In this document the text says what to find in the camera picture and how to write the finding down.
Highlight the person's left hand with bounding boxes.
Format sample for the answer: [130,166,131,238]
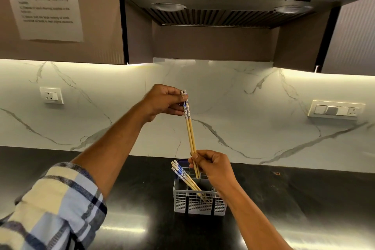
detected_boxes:
[141,84,188,123]

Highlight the person's right hand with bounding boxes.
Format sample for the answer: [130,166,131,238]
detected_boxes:
[188,150,238,198]

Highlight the blue-patterned bamboo chopstick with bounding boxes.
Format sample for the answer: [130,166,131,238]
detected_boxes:
[171,165,205,202]
[180,90,197,178]
[183,90,201,179]
[172,170,204,202]
[174,160,209,200]
[172,162,207,202]

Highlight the person's right forearm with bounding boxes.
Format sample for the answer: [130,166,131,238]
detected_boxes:
[225,183,294,250]

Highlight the person's left forearm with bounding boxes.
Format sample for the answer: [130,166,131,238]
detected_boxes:
[71,106,150,201]

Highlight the grey plastic cutlery basket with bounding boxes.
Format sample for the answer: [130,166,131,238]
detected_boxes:
[173,167,227,216]

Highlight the brown hood back panel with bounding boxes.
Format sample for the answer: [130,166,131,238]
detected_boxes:
[124,0,341,72]

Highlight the round hood lamp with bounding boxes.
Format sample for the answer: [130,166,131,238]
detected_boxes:
[151,3,187,12]
[274,5,314,14]

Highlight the plaid shirt sleeve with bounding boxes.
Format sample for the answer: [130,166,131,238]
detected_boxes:
[0,162,108,250]

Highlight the printed white paper sheet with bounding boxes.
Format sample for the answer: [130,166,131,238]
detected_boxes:
[1,0,84,42]

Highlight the white wall socket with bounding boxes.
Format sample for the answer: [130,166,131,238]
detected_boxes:
[39,87,64,105]

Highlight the white switch panel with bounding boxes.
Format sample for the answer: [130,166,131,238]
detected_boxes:
[307,100,366,121]

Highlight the brown ribbed wall cabinet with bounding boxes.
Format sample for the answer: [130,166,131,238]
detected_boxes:
[321,0,375,76]

